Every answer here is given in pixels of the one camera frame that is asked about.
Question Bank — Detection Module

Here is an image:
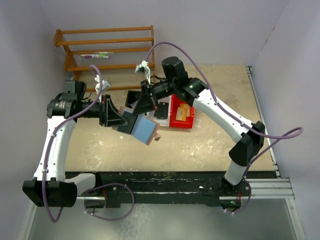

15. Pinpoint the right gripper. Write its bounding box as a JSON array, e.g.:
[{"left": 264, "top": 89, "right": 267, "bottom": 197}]
[{"left": 132, "top": 79, "right": 177, "bottom": 116}]

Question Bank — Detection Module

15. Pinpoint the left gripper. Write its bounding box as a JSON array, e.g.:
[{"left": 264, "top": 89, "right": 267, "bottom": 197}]
[{"left": 78, "top": 94, "right": 129, "bottom": 127}]

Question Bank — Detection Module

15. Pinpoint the pink leather card holder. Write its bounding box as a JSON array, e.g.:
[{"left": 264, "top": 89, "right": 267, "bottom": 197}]
[{"left": 112, "top": 106, "right": 162, "bottom": 146}]

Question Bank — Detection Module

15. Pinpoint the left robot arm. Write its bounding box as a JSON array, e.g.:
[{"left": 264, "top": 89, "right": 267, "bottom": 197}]
[{"left": 22, "top": 80, "right": 128, "bottom": 208}]

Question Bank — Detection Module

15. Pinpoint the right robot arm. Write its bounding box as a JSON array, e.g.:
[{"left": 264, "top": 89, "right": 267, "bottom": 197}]
[{"left": 133, "top": 56, "right": 265, "bottom": 196}]

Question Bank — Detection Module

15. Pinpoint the black VIP card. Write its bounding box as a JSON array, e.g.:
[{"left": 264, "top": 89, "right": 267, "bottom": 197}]
[{"left": 153, "top": 102, "right": 169, "bottom": 119}]

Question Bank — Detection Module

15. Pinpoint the gold card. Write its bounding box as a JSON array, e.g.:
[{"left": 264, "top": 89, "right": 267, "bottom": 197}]
[{"left": 175, "top": 103, "right": 191, "bottom": 122}]

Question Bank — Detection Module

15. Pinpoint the black plastic bin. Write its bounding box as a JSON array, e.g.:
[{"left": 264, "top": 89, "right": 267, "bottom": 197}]
[{"left": 124, "top": 90, "right": 141, "bottom": 109}]

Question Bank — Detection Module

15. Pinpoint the white plastic bin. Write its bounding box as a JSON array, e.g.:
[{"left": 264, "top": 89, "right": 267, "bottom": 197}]
[{"left": 146, "top": 102, "right": 171, "bottom": 127}]

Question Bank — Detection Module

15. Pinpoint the wooden rack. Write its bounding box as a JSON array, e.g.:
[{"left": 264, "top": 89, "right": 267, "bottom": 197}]
[{"left": 53, "top": 24, "right": 157, "bottom": 93}]

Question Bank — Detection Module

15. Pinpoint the green marker pen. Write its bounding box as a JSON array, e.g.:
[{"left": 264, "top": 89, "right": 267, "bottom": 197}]
[{"left": 91, "top": 51, "right": 115, "bottom": 56}]

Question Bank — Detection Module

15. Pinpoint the pink marker pen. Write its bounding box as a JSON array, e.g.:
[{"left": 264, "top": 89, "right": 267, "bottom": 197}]
[{"left": 84, "top": 55, "right": 110, "bottom": 59}]

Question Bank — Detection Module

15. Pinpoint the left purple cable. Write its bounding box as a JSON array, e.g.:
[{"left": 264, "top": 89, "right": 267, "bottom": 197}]
[{"left": 41, "top": 64, "right": 104, "bottom": 223}]

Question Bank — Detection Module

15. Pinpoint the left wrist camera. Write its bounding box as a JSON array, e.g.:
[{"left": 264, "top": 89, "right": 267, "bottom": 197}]
[{"left": 94, "top": 75, "right": 111, "bottom": 103}]

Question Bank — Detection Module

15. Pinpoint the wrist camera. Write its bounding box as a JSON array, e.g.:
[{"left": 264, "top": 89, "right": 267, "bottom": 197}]
[
  {"left": 135, "top": 60, "right": 151, "bottom": 86},
  {"left": 94, "top": 75, "right": 111, "bottom": 103}
]

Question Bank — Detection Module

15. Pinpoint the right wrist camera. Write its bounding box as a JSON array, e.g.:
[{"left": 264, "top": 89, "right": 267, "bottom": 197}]
[{"left": 135, "top": 60, "right": 151, "bottom": 86}]

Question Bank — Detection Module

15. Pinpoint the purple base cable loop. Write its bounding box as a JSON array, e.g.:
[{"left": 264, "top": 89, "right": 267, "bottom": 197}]
[{"left": 83, "top": 183, "right": 136, "bottom": 221}]

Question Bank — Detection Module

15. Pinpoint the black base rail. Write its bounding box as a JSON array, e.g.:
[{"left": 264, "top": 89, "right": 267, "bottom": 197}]
[{"left": 80, "top": 171, "right": 251, "bottom": 208}]

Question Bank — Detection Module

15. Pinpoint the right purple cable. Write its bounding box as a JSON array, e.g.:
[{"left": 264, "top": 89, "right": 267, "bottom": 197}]
[{"left": 146, "top": 41, "right": 304, "bottom": 181}]

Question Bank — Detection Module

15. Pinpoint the aluminium table edge rail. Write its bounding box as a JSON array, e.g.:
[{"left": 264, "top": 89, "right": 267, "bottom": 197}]
[{"left": 246, "top": 66, "right": 306, "bottom": 240}]

